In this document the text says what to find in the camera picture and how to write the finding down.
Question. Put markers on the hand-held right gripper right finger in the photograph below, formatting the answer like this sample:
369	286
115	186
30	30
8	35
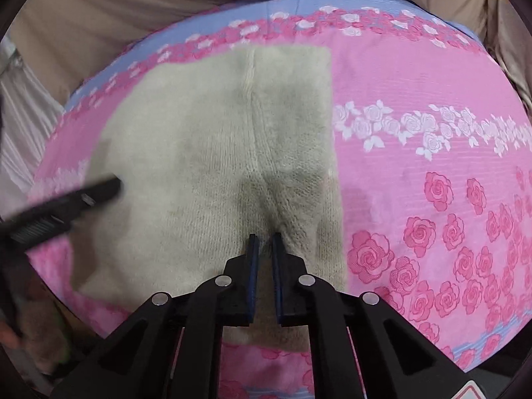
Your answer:
277	282

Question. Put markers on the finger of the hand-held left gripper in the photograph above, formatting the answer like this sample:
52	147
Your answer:
89	194

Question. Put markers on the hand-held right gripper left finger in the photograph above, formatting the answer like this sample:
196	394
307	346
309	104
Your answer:
252	282

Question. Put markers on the cream sweater with black hearts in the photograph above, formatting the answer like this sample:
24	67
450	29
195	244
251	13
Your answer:
208	166

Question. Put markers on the person's left hand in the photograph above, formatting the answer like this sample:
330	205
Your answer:
39	328

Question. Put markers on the white satin curtain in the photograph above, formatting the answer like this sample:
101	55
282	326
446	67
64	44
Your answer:
23	124

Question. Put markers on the pink floral bed sheet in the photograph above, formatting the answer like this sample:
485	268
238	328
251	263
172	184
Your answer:
415	174

